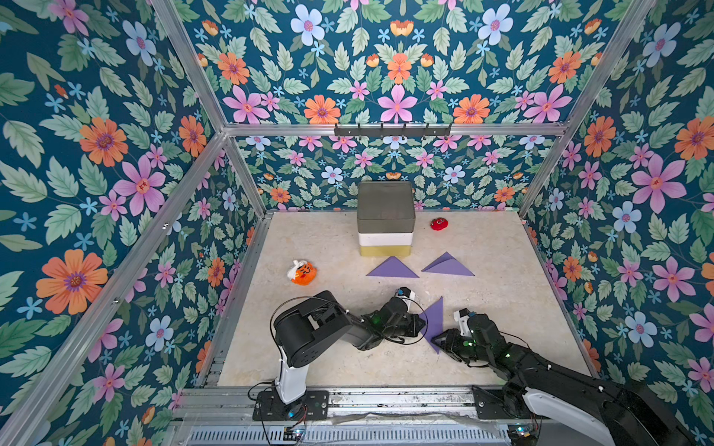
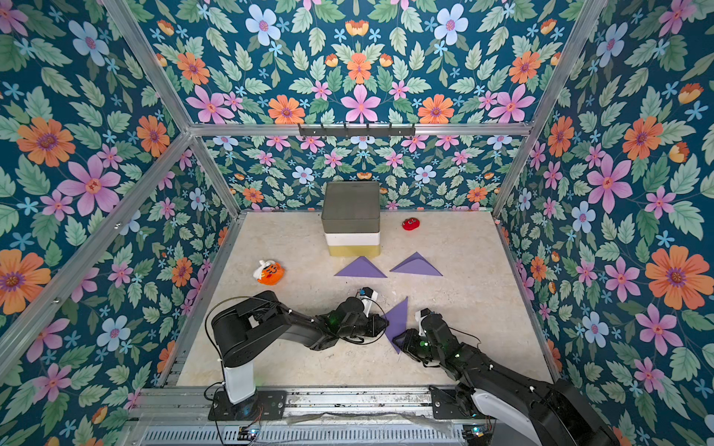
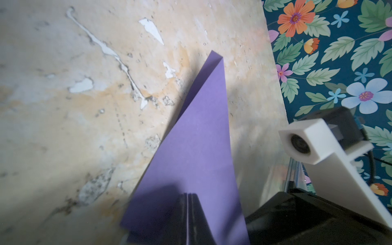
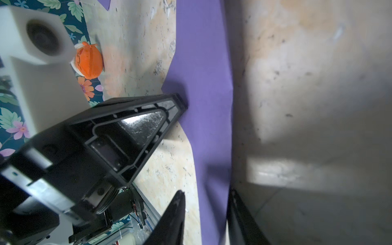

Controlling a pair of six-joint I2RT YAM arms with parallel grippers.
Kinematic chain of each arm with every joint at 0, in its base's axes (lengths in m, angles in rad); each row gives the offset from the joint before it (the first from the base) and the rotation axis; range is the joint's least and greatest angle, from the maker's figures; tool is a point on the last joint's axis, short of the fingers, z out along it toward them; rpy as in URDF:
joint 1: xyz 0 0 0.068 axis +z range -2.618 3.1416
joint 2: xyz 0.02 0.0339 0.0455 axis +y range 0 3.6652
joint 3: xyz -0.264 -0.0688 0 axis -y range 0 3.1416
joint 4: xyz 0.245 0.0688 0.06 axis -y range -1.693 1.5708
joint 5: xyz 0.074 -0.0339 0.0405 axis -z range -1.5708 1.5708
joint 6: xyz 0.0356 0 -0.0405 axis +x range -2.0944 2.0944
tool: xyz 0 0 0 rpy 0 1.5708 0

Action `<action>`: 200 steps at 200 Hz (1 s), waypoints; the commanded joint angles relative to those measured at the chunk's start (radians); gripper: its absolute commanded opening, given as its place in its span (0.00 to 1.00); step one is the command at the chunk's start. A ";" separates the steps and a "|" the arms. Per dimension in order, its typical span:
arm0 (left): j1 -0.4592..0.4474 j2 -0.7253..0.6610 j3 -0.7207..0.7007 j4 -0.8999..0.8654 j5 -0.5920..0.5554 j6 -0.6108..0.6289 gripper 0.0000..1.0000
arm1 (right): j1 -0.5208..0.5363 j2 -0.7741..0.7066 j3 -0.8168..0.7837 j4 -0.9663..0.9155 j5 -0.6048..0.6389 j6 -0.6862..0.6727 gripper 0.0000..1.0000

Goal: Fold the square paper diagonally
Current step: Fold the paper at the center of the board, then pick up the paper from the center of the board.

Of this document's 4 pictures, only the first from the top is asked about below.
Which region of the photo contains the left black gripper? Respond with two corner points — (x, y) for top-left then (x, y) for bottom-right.
(378, 314), (428, 339)

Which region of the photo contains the purple paper square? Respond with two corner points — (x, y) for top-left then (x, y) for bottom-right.
(419, 297), (444, 354)
(422, 252), (474, 277)
(367, 256), (418, 279)

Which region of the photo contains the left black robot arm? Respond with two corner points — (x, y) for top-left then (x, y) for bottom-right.
(271, 287), (430, 406)

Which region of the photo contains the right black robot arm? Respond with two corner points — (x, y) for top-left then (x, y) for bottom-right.
(431, 310), (697, 445)

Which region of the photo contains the orange tiger plush toy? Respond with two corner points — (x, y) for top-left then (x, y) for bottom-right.
(286, 260), (317, 286)

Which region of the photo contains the small red toy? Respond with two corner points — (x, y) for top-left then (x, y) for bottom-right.
(430, 217), (449, 232)

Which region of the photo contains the grey white yellow stacked box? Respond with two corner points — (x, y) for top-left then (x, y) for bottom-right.
(357, 181), (416, 258)

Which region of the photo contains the white ventilation grille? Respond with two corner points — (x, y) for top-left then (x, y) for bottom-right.
(187, 425), (511, 445)

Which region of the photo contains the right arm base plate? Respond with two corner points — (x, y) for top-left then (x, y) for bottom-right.
(470, 386), (531, 420)

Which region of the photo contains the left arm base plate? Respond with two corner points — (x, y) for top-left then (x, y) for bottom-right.
(252, 390), (330, 422)

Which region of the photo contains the grey wall hook rail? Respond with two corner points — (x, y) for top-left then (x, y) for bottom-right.
(333, 124), (452, 139)

